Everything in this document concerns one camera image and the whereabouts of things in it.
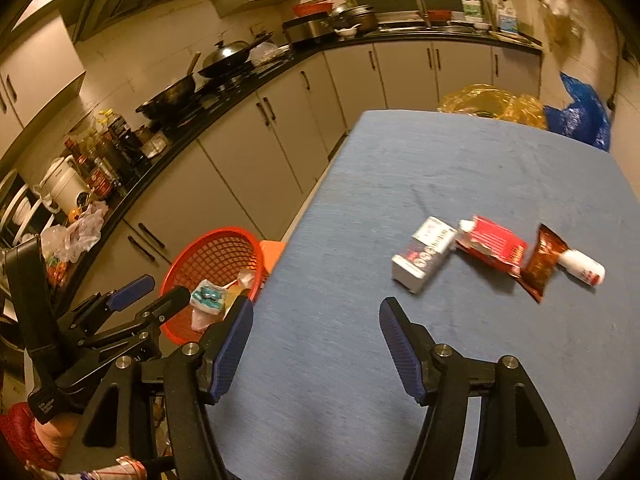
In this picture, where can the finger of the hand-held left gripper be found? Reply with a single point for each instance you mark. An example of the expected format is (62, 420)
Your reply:
(130, 291)
(172, 301)

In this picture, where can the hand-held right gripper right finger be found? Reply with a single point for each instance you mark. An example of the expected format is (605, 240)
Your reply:
(400, 345)

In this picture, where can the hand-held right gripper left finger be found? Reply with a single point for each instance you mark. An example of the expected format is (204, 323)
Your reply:
(232, 350)

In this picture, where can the small teal white packet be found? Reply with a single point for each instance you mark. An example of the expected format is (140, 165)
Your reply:
(207, 296)

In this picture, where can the red plastic basket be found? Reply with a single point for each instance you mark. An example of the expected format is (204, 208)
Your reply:
(200, 255)

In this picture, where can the white plastic wrapper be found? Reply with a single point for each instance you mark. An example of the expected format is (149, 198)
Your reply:
(247, 278)

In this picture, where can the white and red carton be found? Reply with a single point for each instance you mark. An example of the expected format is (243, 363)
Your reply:
(427, 255)

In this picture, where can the person's left hand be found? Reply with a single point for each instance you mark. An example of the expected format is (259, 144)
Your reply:
(55, 432)

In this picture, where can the crumpled clear plastic bag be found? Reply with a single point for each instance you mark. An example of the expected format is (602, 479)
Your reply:
(82, 232)

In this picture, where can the white dish rack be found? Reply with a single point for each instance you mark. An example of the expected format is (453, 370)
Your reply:
(15, 210)

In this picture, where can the orange plastic stool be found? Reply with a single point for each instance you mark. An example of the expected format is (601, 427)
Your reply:
(272, 257)

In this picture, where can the white rice cooker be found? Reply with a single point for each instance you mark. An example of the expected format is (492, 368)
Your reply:
(62, 185)

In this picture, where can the red snack packet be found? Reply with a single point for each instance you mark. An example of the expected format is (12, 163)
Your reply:
(492, 247)

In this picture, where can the row of condiment bottles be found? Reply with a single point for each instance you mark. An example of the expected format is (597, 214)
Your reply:
(100, 155)

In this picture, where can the person's red garment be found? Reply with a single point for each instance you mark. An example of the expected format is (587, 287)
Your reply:
(17, 432)

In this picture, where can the small white container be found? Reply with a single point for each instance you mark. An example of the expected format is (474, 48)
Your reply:
(155, 145)

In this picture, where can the brown foil sachet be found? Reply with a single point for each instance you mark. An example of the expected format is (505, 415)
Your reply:
(542, 265)

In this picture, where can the blue tablecloth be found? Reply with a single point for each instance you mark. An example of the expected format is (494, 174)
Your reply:
(450, 170)

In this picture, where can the black kitchen countertop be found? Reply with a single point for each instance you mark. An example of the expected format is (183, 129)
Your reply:
(210, 110)

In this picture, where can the small white bottle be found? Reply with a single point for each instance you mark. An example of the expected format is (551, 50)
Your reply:
(582, 265)

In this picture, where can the black frying wok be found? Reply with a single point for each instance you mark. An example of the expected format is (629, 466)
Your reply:
(167, 95)

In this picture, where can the beige base cabinets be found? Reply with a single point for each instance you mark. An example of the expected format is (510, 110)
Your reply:
(280, 130)

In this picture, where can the black gas stove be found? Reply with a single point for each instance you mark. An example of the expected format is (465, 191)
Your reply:
(215, 85)

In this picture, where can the wooden spatula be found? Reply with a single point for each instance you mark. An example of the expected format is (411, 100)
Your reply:
(192, 62)

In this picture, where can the wok with metal lid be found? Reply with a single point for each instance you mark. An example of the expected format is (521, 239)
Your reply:
(227, 57)

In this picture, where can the yellow plastic bag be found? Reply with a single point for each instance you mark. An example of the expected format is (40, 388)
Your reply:
(492, 102)

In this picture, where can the white plastic bag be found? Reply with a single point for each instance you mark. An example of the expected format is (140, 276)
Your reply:
(262, 52)

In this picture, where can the blue plastic bag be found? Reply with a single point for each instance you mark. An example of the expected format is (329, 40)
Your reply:
(580, 110)

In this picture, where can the steel cooking pot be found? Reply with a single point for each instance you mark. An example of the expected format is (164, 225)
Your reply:
(305, 27)

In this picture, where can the white sauce boat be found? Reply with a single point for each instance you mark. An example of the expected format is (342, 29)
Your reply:
(345, 32)

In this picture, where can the red plastic colander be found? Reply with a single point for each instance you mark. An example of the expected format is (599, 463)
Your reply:
(312, 9)

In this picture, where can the cutting board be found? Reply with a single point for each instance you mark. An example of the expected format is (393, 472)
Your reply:
(515, 37)

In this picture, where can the small white bowl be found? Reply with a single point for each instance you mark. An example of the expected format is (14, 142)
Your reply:
(481, 25)

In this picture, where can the dark cooking pot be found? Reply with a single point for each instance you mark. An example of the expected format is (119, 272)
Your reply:
(355, 17)

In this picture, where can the red bowl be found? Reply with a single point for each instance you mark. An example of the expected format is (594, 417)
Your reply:
(439, 14)

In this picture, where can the clear jug with blue label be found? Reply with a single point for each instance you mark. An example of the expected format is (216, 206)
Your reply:
(506, 17)

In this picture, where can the white jug with green label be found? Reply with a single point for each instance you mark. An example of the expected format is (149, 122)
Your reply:
(470, 7)

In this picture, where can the large beige wall cabinet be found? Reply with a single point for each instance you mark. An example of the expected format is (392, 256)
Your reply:
(35, 70)

